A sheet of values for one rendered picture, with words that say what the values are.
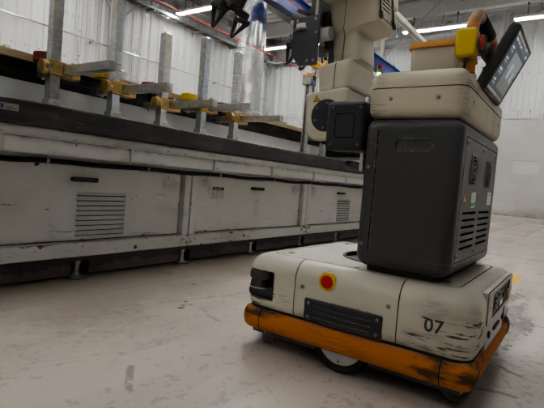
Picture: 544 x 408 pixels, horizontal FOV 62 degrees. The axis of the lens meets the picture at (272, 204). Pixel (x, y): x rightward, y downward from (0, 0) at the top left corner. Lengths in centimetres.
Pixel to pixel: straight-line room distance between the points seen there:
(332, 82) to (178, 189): 127
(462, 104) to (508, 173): 1092
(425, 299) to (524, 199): 1092
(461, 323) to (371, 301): 22
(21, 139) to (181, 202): 102
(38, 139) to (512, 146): 1121
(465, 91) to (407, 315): 56
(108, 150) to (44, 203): 35
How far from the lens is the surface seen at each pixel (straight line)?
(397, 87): 124
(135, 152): 202
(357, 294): 122
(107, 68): 161
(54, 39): 183
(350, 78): 149
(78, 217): 215
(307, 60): 154
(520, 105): 1227
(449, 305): 115
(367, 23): 155
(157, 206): 242
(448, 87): 120
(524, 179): 1205
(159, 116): 208
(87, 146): 189
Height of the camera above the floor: 50
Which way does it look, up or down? 3 degrees down
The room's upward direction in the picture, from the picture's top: 5 degrees clockwise
